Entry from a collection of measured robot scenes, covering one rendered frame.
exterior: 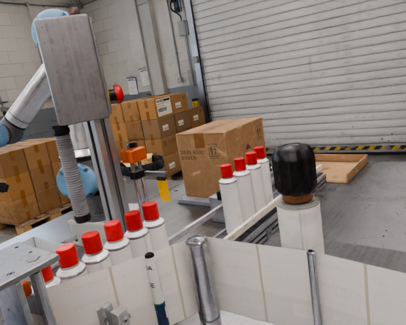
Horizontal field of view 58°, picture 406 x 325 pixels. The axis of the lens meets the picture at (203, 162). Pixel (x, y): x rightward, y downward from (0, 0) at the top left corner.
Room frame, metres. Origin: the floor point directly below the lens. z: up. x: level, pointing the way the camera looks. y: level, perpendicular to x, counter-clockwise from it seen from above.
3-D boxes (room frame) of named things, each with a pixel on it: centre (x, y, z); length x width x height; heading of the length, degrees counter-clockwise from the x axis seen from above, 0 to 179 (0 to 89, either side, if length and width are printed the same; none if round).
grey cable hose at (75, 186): (0.75, 0.27, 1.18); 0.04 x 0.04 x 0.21
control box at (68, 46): (0.78, 0.22, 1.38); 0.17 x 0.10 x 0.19; 15
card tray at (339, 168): (1.58, -0.55, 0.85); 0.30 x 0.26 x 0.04; 140
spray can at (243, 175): (1.04, -0.11, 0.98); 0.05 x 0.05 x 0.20
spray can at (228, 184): (0.99, -0.06, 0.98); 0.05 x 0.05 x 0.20
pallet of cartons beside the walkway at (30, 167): (4.30, 2.22, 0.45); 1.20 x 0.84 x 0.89; 56
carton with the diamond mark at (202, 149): (1.54, -0.09, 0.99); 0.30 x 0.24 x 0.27; 141
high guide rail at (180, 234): (1.06, -0.07, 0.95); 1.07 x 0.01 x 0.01; 140
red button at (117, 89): (0.75, 0.15, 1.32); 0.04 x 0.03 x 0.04; 15
